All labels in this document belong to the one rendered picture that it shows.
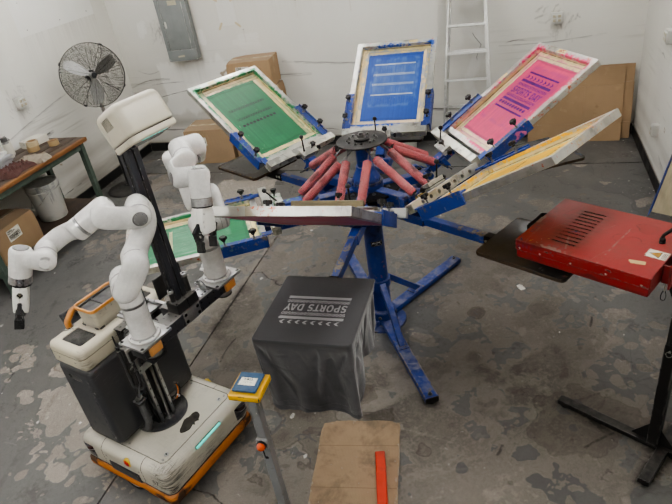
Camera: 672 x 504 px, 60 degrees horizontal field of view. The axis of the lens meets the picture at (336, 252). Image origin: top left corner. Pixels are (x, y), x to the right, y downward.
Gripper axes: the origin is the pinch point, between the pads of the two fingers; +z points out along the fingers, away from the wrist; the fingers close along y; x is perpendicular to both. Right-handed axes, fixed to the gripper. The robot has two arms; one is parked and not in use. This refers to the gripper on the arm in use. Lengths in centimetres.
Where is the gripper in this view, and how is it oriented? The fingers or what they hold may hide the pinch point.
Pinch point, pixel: (207, 247)
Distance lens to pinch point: 217.0
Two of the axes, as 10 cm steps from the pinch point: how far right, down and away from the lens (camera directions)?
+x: 9.6, 0.1, -2.7
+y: -2.7, 2.7, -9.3
